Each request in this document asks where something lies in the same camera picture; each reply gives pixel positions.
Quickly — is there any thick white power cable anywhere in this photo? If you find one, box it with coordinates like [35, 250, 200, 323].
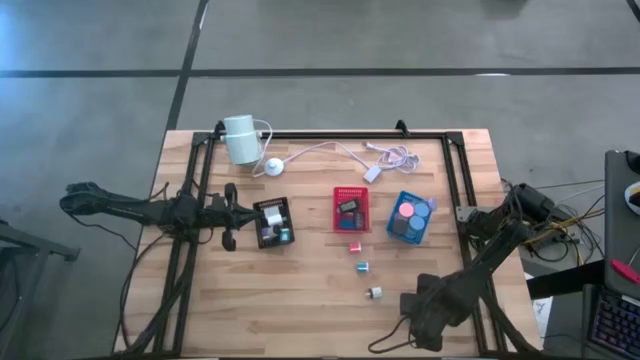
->
[279, 141, 374, 174]

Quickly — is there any blue plastic basket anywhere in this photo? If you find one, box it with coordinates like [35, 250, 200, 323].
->
[385, 189, 434, 246]

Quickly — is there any black flat panel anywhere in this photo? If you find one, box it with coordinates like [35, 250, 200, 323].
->
[525, 259, 606, 301]

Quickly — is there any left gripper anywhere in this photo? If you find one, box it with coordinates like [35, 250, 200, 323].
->
[212, 182, 265, 252]

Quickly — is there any grey metal bench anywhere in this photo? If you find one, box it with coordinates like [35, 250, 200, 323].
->
[0, 219, 81, 360]

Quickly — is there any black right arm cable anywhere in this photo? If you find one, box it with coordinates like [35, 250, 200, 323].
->
[368, 315, 416, 354]

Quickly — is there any red tool handle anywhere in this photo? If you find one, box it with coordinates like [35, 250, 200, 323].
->
[608, 258, 640, 285]

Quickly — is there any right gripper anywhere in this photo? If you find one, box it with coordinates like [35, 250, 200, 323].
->
[399, 272, 451, 352]

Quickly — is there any yellow and black cable pile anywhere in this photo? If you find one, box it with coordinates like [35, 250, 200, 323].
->
[519, 209, 601, 264]

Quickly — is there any white and yellow mouse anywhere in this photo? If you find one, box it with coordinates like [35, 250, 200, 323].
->
[624, 179, 640, 216]

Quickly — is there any grey side desk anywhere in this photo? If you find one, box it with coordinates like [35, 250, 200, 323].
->
[602, 149, 640, 301]

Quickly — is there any backlit computer keyboard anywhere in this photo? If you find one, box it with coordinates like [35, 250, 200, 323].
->
[589, 289, 640, 359]

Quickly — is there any black plastic basket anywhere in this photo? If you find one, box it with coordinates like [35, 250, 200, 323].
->
[252, 196, 296, 250]

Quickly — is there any white paper sheet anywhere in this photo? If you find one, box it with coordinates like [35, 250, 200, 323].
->
[532, 294, 554, 326]

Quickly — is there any thin white lamp cable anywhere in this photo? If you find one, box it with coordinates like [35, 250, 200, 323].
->
[251, 118, 275, 179]

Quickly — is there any red plastic basket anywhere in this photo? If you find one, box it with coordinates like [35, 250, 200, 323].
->
[332, 185, 372, 234]

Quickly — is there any coiled white cable bundle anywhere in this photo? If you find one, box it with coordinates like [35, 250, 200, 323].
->
[364, 142, 421, 175]

